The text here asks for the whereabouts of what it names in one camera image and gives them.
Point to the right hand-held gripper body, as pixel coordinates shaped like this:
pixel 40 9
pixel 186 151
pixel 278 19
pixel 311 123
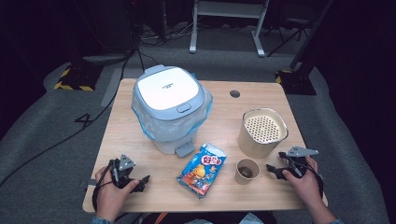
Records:
pixel 299 155

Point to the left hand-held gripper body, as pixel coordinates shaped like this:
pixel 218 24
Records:
pixel 125 163

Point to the beige strainer container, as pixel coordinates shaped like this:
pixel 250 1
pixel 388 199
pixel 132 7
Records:
pixel 252 146

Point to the brown paper cup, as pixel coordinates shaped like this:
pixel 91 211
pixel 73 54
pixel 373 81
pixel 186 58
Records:
pixel 240 178

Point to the clear bin liner bag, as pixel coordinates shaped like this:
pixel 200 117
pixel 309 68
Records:
pixel 169 129

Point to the blue snack packet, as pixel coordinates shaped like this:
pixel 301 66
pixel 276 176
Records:
pixel 202 171

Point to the white and blue pedal bin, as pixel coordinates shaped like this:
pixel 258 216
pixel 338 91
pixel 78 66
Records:
pixel 168 90

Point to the person's left hand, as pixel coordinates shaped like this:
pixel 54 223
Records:
pixel 109 196

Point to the person's right hand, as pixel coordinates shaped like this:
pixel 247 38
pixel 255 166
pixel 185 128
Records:
pixel 306 188

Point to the black stand base striped edge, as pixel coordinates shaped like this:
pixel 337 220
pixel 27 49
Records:
pixel 77 77
pixel 297 82

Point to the person's dark clothing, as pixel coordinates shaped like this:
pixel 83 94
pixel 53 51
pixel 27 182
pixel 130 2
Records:
pixel 214 217

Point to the black tripod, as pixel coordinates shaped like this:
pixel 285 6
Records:
pixel 291 32

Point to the black slanted pole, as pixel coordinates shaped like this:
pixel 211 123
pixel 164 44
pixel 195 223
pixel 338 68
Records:
pixel 311 31

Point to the white desk frame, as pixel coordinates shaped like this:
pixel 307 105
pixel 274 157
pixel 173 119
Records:
pixel 229 9

